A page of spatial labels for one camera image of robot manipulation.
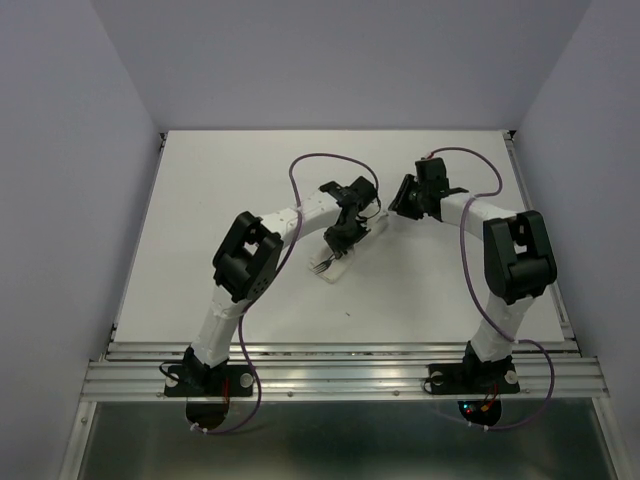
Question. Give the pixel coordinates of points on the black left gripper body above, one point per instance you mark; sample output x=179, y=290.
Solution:
x=356, y=220

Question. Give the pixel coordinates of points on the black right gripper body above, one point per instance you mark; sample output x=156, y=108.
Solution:
x=423, y=191

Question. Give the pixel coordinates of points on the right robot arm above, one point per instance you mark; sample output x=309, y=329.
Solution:
x=518, y=266

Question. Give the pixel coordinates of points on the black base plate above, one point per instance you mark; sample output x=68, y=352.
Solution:
x=227, y=381
x=457, y=379

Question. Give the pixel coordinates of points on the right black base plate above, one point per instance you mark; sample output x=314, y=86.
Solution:
x=457, y=379

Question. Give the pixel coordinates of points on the white cloth napkin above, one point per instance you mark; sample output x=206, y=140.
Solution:
x=376, y=227

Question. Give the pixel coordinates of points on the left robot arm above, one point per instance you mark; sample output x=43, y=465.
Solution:
x=248, y=261

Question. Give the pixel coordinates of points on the aluminium front rail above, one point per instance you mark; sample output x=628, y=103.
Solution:
x=129, y=372

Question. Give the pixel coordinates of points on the aluminium rail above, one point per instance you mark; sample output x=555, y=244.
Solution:
x=129, y=372
x=540, y=261

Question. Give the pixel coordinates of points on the silver fork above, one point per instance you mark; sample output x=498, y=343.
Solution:
x=325, y=264

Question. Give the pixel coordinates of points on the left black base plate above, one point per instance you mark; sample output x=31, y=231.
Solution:
x=227, y=381

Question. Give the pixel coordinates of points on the aluminium right side rail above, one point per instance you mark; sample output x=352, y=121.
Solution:
x=540, y=261

